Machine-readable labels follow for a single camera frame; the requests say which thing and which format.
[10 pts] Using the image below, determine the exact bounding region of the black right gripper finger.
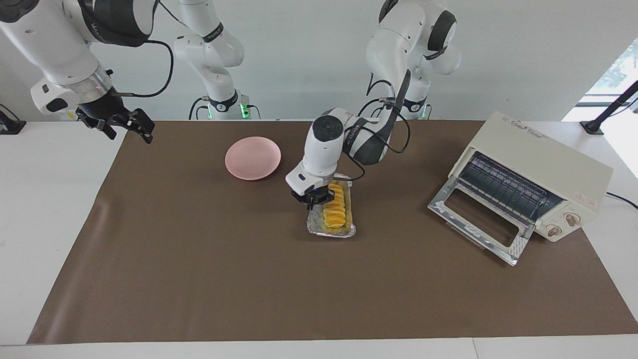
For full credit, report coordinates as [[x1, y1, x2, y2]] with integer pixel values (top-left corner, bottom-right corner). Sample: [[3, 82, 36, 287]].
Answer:
[[96, 121, 119, 141], [124, 108, 156, 145]]

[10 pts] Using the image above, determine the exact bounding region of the yellow spiral bread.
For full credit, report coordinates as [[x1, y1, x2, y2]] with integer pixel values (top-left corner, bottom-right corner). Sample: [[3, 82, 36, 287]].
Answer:
[[322, 182, 347, 229]]

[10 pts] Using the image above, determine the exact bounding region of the aluminium foil tray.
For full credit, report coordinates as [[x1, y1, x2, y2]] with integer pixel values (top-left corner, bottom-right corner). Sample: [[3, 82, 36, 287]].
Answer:
[[306, 173, 357, 239]]

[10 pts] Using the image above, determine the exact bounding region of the white toaster oven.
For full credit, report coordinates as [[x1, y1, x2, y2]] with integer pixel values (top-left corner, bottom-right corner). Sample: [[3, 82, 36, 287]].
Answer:
[[428, 111, 614, 267]]

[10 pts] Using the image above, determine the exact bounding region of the pink round plate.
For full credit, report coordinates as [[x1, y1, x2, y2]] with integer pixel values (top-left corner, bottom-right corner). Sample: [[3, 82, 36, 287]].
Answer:
[[225, 137, 282, 181]]

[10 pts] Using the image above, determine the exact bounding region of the brown table mat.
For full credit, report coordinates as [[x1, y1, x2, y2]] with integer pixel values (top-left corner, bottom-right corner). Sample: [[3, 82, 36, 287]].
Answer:
[[27, 120, 638, 345]]

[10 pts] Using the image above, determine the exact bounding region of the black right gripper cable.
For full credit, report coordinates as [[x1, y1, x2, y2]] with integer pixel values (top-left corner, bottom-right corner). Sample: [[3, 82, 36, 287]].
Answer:
[[110, 40, 175, 98]]

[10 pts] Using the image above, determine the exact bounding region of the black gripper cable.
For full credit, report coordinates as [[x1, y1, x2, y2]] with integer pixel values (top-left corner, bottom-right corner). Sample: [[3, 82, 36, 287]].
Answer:
[[343, 80, 412, 183], [110, 40, 175, 98]]

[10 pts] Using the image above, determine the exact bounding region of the black clamp bracket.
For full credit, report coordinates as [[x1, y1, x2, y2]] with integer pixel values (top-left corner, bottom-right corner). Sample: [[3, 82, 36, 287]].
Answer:
[[0, 103, 27, 136]]

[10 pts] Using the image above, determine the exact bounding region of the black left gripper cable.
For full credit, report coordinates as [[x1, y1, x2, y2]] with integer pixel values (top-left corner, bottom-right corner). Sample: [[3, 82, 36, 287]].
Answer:
[[343, 80, 412, 183]]

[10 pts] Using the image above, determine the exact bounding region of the glass oven door silver frame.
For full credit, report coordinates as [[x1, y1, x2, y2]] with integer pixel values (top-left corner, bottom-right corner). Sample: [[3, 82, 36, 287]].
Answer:
[[428, 177, 533, 267]]

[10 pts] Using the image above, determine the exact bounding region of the wire oven rack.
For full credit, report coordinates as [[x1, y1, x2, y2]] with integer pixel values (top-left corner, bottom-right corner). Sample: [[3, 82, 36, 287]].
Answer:
[[456, 152, 555, 223]]

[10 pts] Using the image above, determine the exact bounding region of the black oven power cord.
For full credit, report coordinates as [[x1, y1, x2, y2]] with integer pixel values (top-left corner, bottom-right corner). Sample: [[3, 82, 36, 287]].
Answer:
[[605, 191, 638, 210]]

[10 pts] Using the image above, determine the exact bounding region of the black camera stand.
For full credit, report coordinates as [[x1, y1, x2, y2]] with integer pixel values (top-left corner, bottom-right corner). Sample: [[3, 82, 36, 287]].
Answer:
[[580, 80, 638, 136]]

